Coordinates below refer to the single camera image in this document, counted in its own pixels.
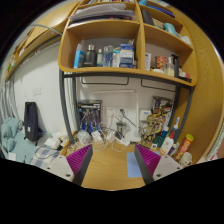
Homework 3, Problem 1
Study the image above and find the long wooden wall shelf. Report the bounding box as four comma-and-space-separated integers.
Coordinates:
4, 1, 81, 81

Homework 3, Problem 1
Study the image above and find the brown tree figure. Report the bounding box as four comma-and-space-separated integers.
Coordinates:
140, 114, 158, 145

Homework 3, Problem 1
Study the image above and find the small blue red container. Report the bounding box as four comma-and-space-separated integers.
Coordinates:
168, 142, 180, 157

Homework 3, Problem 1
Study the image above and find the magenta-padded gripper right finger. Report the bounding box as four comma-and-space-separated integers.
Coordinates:
134, 143, 184, 186

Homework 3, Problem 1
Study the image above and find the white paper sheet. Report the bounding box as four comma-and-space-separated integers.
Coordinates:
7, 152, 18, 162

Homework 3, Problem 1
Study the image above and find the orange chips can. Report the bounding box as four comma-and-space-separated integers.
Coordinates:
174, 133, 195, 162

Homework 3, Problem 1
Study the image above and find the round green tin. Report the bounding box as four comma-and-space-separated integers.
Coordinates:
152, 135, 165, 148

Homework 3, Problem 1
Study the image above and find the white power strip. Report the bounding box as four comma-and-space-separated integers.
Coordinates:
115, 135, 131, 147

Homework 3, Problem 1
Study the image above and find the large white charger block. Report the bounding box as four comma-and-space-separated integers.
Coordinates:
105, 130, 117, 143

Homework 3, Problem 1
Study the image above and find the white blue-tip glue bottle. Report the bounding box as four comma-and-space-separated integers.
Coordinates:
172, 116, 181, 134

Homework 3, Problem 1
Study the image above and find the grey metal desk frame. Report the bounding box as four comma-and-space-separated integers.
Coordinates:
59, 68, 196, 144

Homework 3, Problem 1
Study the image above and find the colourful figure box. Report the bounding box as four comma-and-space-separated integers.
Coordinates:
152, 96, 174, 129

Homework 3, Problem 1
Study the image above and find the teal blanket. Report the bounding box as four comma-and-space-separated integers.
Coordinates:
0, 117, 23, 153

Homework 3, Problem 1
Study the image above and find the wooden shelf unit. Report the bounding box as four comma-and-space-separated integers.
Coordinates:
58, 0, 198, 88

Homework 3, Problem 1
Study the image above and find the light blue mouse pad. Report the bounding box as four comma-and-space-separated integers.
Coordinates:
126, 151, 144, 179

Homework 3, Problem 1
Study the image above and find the white red-pump lotion bottle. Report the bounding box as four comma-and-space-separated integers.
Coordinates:
160, 130, 176, 155

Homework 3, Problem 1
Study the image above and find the robot model kit box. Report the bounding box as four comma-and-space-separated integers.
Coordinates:
77, 99, 103, 133

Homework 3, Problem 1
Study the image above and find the small white charger block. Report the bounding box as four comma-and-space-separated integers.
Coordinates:
91, 129, 104, 144

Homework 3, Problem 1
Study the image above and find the white blue-striped wall box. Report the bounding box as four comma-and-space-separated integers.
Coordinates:
139, 109, 152, 122

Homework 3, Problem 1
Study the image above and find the black plugged cable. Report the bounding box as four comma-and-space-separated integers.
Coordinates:
119, 108, 137, 128

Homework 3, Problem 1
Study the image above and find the white cup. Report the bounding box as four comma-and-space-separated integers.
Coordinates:
179, 151, 194, 168

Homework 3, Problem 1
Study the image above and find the checkered bed bedding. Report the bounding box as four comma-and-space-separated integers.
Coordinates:
0, 133, 64, 169

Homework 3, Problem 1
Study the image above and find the white desk lamp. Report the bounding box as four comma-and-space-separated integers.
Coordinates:
91, 89, 143, 144

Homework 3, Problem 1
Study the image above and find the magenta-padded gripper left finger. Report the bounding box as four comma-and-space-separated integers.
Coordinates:
43, 143, 94, 187

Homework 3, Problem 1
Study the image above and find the clear plastic container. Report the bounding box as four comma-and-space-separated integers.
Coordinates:
76, 129, 92, 145

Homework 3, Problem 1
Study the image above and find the white wall light switch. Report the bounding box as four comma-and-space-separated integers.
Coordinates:
32, 87, 43, 97

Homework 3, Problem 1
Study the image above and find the white wall socket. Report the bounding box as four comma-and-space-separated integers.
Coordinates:
116, 107, 128, 118
105, 106, 117, 118

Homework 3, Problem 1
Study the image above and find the grey striped curtain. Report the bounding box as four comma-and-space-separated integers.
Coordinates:
0, 79, 21, 124

